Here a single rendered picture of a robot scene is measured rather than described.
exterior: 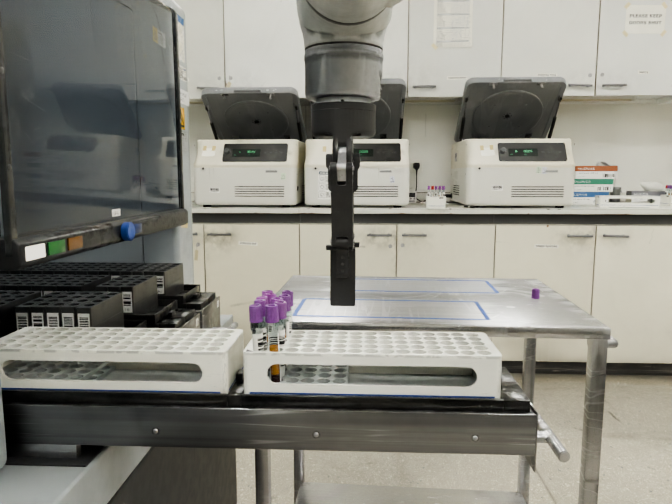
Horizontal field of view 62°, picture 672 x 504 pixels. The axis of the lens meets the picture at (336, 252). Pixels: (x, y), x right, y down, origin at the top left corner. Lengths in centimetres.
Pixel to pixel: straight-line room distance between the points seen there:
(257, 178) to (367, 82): 240
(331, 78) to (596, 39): 299
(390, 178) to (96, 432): 242
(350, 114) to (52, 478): 52
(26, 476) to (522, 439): 55
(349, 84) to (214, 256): 252
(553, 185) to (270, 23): 176
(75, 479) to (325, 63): 53
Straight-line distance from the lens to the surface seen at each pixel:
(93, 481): 76
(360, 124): 64
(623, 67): 359
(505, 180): 306
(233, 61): 339
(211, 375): 68
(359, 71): 64
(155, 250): 130
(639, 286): 334
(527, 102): 339
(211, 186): 308
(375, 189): 298
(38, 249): 74
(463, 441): 68
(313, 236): 299
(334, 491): 154
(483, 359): 67
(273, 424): 67
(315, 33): 66
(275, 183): 299
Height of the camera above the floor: 107
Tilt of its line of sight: 8 degrees down
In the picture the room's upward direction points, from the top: straight up
